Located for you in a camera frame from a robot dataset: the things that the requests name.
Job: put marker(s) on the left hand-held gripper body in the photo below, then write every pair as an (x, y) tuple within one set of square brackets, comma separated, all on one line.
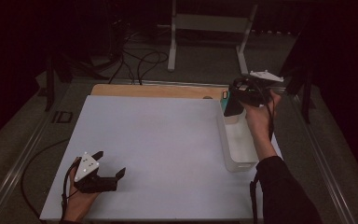
[(96, 185)]

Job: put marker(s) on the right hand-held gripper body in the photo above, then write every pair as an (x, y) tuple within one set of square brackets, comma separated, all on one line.
[(251, 93)]

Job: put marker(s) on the black phone case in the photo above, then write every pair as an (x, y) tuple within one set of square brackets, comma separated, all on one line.
[(233, 109)]

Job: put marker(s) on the white plastic bin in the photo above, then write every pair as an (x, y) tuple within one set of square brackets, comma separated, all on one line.
[(239, 146)]

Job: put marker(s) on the person's left hand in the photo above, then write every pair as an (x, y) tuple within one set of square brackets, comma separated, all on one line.
[(79, 203)]

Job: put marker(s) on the person's right hand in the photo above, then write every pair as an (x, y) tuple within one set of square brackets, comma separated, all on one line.
[(261, 121)]

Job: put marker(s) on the black tripod stand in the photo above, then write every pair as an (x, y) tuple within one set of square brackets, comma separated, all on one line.
[(306, 93), (51, 84)]

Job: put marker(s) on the white table board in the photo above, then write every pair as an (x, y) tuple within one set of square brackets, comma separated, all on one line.
[(174, 186)]

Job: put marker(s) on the white metal stand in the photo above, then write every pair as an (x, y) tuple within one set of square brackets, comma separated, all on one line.
[(211, 23)]

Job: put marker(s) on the metal floor rail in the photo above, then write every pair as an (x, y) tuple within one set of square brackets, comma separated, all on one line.
[(323, 161), (15, 177)]

